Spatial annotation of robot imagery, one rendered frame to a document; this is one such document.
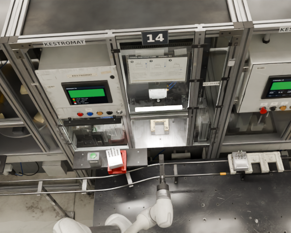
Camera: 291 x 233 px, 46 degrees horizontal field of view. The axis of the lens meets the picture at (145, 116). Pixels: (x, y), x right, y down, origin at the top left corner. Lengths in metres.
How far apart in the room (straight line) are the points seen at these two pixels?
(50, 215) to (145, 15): 2.28
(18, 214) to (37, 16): 2.19
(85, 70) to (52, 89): 0.26
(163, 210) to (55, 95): 0.91
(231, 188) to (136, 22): 1.50
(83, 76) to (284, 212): 1.70
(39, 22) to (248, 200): 1.85
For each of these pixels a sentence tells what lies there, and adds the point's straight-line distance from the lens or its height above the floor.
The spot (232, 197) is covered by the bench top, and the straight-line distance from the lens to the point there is 2.65.
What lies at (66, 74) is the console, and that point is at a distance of 1.83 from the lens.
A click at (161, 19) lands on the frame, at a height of 2.01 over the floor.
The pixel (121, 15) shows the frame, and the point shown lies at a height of 2.01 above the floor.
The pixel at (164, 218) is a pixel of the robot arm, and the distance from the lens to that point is 2.05.
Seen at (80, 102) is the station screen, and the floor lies 1.57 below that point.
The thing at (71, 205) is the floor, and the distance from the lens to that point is 3.42.
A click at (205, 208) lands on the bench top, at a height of 0.68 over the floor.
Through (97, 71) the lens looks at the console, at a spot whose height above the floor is 1.80.
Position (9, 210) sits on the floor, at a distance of 3.62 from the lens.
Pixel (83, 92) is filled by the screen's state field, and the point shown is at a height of 1.66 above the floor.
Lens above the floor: 3.14
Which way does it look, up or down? 57 degrees down
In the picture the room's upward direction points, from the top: 7 degrees counter-clockwise
